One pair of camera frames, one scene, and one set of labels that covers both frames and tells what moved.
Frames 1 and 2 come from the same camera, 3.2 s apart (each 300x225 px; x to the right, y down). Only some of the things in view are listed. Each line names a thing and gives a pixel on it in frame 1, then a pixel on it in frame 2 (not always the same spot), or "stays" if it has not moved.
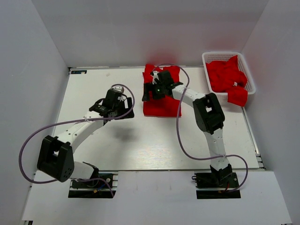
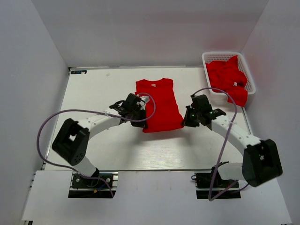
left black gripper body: [120, 109] → [138, 114]
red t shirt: [165, 106] → [168, 116]
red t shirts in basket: [226, 76] stays
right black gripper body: [159, 93] → [192, 119]
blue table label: [78, 72] stays
